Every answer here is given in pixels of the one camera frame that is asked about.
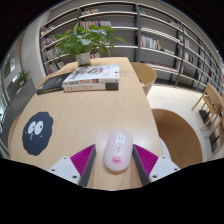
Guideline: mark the book with red-lettered spine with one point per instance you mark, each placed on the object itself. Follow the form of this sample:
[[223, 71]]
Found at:
[[90, 87]]

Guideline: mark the white illustrated cover book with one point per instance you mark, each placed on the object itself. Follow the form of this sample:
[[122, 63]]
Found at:
[[95, 72]]

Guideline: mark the group of slatted wooden chairs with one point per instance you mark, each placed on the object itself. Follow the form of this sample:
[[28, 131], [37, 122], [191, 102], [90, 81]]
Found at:
[[213, 103]]

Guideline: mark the dark mouse pad with eyes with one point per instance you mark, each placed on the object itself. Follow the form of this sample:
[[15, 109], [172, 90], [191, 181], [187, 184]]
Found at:
[[37, 133]]

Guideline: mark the pale pink computer mouse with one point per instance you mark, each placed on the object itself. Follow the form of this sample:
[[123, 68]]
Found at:
[[118, 151]]

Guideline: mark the green potted plant white pot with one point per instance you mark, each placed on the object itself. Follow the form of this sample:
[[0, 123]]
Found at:
[[86, 40]]

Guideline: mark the black hardcover book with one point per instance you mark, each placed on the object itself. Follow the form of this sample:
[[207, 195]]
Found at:
[[53, 84]]

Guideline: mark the curved wooden chair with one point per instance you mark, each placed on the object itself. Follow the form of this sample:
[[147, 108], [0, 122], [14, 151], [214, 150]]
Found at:
[[12, 131], [145, 75], [180, 136]]

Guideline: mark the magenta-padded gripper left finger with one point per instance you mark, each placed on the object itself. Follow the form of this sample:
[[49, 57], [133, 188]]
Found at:
[[64, 168]]

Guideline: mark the grey shelf unit with books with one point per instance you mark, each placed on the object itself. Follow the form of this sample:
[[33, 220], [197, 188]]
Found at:
[[156, 30]]

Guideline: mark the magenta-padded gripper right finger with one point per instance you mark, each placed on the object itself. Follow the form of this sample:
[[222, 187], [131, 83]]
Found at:
[[164, 166]]

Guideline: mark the small green background plant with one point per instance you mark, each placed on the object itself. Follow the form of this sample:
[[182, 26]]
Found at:
[[23, 77]]

